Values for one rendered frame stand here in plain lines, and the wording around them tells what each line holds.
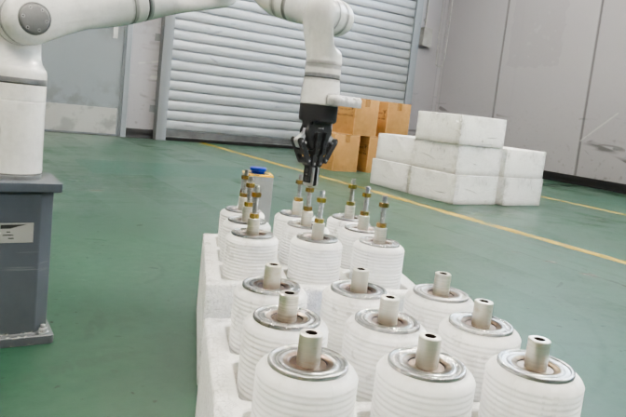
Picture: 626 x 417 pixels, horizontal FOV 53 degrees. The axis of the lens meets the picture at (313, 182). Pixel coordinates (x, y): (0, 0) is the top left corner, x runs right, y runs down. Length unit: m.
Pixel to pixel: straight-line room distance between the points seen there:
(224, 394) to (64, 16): 0.77
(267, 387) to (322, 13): 0.78
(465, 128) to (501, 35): 4.00
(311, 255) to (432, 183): 2.89
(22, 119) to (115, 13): 0.26
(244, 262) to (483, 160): 3.03
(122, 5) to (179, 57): 5.21
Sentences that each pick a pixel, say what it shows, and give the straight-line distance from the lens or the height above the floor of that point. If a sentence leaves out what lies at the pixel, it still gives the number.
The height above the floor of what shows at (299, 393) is 0.24.
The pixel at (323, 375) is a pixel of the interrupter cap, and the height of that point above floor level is 0.25.
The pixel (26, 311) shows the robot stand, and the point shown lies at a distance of 1.27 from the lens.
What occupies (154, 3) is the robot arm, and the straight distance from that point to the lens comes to 1.31.
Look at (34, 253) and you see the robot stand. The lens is 1.24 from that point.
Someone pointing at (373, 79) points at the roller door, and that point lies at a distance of 7.64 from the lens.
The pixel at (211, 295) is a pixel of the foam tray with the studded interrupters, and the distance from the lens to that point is 1.07.
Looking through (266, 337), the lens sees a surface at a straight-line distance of 0.67.
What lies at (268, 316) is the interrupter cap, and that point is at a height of 0.25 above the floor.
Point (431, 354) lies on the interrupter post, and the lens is 0.63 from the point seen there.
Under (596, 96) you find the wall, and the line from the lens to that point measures 6.86.
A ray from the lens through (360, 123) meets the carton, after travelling 5.10.
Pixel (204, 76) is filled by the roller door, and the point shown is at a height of 0.67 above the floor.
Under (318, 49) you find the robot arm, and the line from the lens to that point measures 1.20.
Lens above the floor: 0.49
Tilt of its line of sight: 7 degrees down
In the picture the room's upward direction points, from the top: 6 degrees clockwise
